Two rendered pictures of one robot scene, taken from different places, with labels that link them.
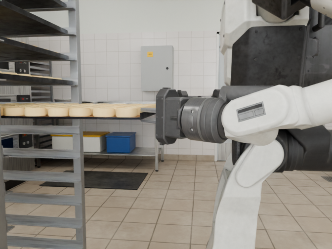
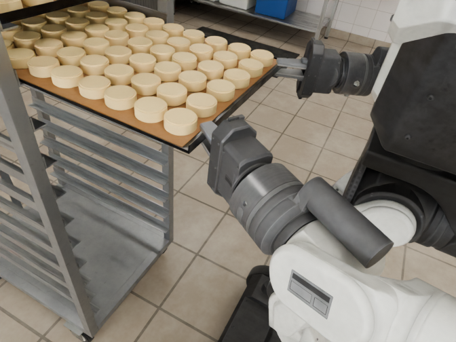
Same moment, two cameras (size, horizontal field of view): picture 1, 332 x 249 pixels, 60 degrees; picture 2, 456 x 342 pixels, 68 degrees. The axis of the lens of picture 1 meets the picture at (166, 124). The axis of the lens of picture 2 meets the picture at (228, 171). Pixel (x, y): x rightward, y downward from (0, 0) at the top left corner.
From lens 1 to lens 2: 0.38 m
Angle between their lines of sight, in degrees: 37
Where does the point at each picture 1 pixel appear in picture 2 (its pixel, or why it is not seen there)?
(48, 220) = (135, 144)
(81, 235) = (167, 169)
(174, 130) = (226, 195)
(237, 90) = (326, 210)
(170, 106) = (227, 163)
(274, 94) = (355, 306)
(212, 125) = (263, 245)
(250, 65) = (414, 104)
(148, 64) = not seen: outside the picture
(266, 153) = (384, 227)
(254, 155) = not seen: hidden behind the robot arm
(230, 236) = not seen: hidden behind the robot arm
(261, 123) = (314, 323)
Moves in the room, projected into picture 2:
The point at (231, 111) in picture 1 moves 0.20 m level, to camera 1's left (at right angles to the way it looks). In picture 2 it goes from (286, 265) to (102, 198)
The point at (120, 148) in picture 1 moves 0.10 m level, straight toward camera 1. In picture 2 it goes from (273, 11) to (271, 13)
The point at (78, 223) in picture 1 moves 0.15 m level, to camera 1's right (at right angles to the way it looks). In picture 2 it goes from (164, 158) to (204, 171)
